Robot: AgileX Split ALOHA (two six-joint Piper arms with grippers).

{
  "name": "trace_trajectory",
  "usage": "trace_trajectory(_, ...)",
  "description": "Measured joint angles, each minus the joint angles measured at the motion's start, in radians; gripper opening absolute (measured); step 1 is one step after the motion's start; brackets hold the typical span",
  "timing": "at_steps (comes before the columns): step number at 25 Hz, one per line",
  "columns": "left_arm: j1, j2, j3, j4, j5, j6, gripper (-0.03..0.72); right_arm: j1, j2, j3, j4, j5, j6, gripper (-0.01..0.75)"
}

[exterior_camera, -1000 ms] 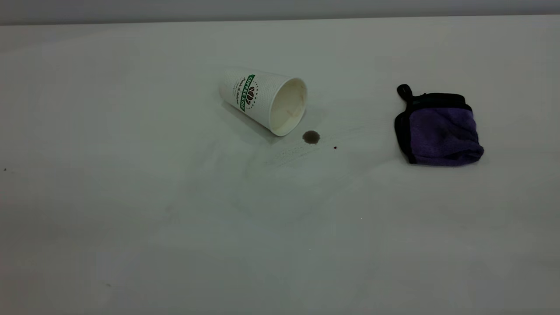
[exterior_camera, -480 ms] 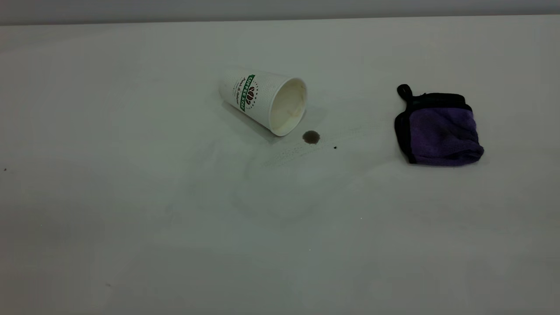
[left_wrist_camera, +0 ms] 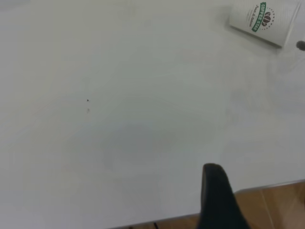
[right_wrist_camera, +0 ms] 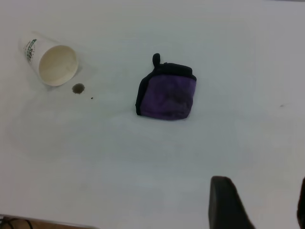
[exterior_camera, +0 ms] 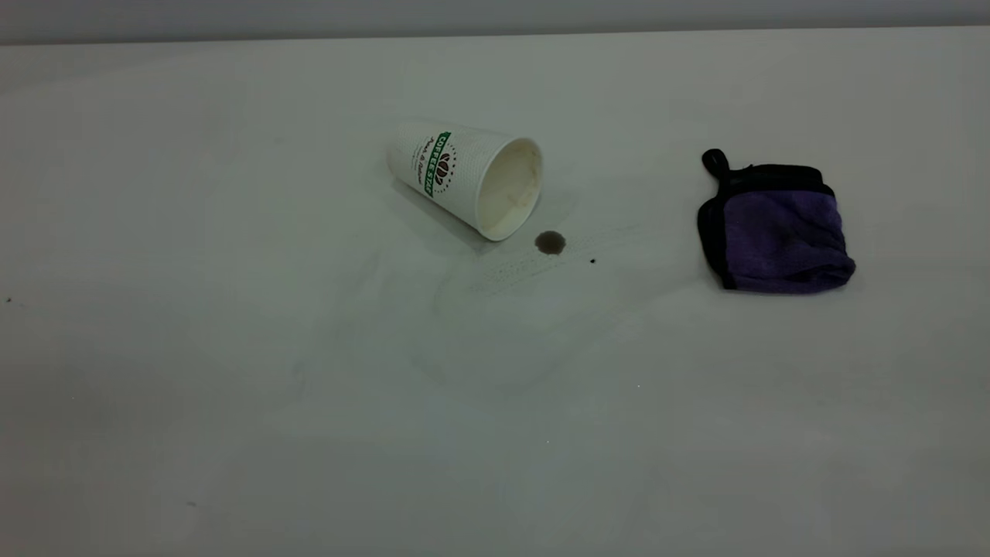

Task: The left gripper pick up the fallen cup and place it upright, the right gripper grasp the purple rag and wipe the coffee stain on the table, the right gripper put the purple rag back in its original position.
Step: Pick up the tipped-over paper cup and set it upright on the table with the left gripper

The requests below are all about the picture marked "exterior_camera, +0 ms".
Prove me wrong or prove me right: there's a white paper coffee cup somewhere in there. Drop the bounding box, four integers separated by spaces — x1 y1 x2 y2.
386 121 544 242

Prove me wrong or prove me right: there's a purple and black cloth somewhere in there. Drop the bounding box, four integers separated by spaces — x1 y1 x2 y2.
697 149 857 295

